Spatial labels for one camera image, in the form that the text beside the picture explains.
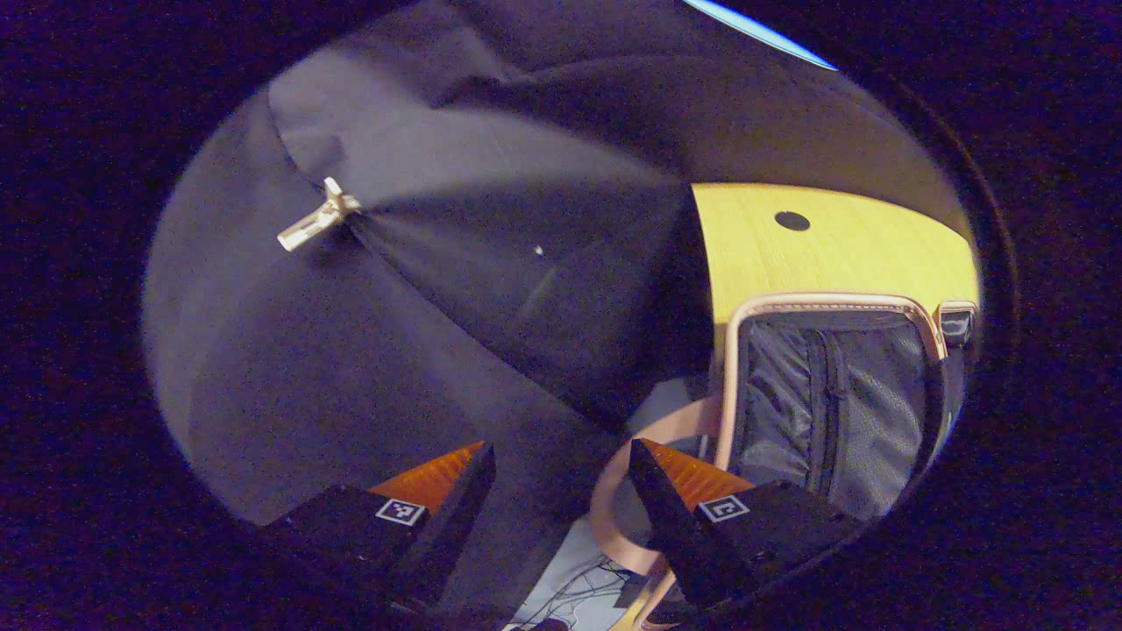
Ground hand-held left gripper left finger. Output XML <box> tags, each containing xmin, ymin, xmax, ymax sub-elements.
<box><xmin>263</xmin><ymin>441</ymin><xmax>498</xmax><ymax>614</ymax></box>

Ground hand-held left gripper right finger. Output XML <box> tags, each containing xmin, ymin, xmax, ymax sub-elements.
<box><xmin>627</xmin><ymin>438</ymin><xmax>864</xmax><ymax>610</ymax></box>

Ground pink suitcase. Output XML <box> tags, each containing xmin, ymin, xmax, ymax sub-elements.
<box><xmin>589</xmin><ymin>292</ymin><xmax>981</xmax><ymax>627</ymax></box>

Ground black backdrop cloth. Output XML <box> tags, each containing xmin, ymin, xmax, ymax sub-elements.
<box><xmin>140</xmin><ymin>0</ymin><xmax>974</xmax><ymax>614</ymax></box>

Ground white clip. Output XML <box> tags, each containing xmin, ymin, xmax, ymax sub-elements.
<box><xmin>277</xmin><ymin>177</ymin><xmax>362</xmax><ymax>253</ymax></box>

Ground black floor cable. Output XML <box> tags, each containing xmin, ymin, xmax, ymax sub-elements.
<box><xmin>517</xmin><ymin>561</ymin><xmax>636</xmax><ymax>630</ymax></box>

